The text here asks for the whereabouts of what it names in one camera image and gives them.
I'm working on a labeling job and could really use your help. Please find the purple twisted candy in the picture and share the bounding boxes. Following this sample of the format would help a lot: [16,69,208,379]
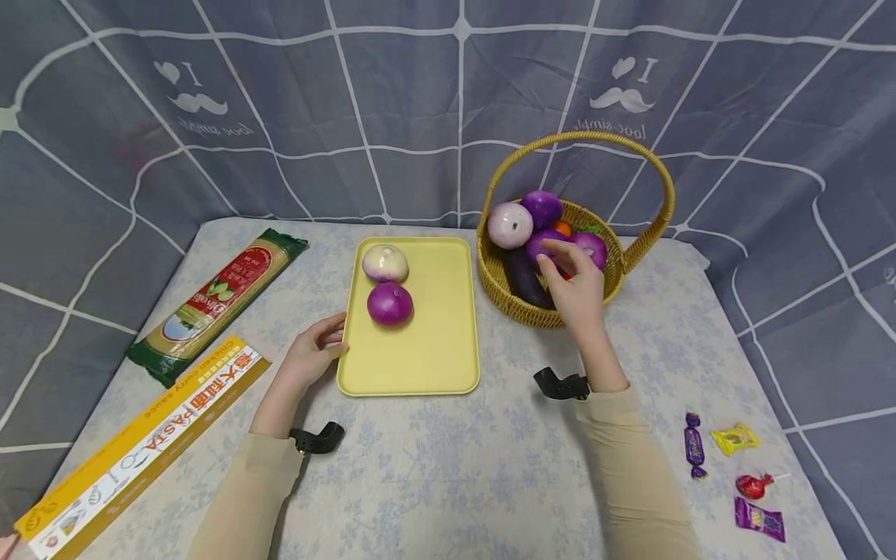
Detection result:
[684,412,709,481]

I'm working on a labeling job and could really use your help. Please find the red lollipop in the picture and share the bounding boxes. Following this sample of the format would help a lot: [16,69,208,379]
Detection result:
[735,471,793,501]

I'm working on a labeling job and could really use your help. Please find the purple candy packet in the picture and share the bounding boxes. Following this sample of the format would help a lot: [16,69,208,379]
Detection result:
[733,496,787,544]

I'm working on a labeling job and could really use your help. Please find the green spaghetti packet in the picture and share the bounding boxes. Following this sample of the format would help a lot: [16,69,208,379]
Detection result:
[126,228,310,389]

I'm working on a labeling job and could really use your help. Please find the person's right forearm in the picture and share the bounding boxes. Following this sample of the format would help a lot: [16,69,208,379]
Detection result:
[574,384,702,560]

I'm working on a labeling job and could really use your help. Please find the pale pink onion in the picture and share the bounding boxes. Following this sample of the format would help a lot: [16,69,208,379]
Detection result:
[487,202,534,250]

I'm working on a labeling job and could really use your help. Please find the yellow plastic tray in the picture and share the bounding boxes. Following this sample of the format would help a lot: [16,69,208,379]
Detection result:
[336,236,481,397]

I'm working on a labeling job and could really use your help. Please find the long yellow pasta box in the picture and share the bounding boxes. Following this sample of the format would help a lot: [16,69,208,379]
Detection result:
[14,334,273,560]

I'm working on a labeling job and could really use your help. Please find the woven wicker basket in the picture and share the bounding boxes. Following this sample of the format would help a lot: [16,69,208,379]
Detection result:
[476,131,677,331]

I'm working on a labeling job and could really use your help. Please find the white onion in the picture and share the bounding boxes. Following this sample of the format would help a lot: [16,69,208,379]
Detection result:
[362,244,410,284]

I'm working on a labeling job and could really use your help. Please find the yellow wrapped candy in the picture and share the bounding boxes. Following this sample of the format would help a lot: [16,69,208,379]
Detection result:
[711,422,762,457]

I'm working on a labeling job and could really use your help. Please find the halved purple onion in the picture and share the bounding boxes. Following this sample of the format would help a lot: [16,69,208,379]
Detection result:
[570,231,609,271]

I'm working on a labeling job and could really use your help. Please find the person's left forearm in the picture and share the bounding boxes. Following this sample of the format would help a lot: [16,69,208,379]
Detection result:
[184,430,305,560]

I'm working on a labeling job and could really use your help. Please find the black wrist band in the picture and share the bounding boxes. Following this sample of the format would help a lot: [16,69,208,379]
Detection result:
[289,422,345,455]
[533,368,591,401]

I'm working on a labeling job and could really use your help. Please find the person's left hand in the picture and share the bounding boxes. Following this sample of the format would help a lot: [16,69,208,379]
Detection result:
[250,312,350,438]

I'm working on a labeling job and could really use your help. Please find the person's right hand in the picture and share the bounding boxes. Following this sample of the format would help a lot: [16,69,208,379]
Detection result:
[537,239,630,393]

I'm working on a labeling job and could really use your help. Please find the dark purple eggplant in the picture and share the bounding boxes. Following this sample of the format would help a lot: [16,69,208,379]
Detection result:
[504,245,555,310]

